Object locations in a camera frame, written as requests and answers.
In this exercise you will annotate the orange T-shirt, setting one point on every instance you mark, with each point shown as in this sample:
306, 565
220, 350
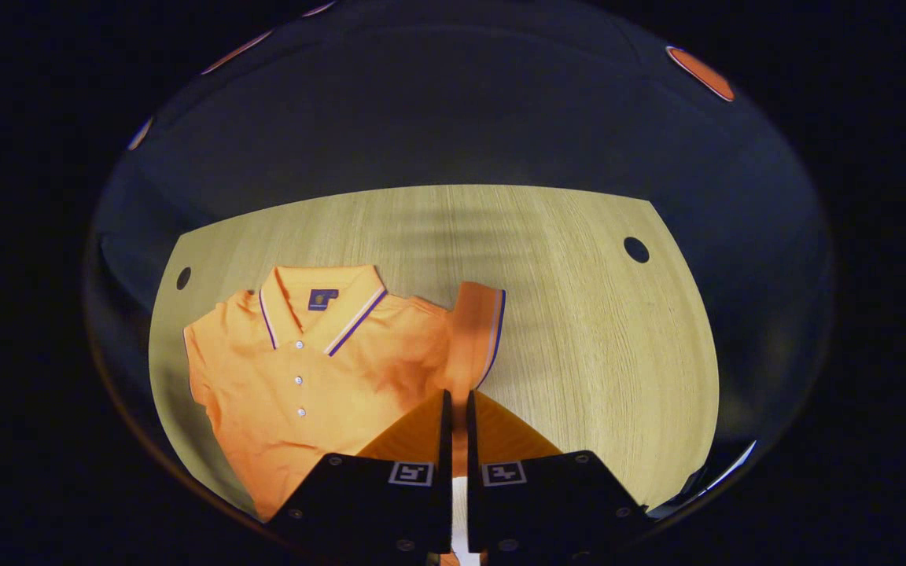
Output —
327, 393

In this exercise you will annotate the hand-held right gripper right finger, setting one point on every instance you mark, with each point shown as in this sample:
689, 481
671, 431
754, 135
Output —
472, 448

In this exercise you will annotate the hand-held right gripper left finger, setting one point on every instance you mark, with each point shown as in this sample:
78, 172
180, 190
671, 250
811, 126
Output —
447, 448

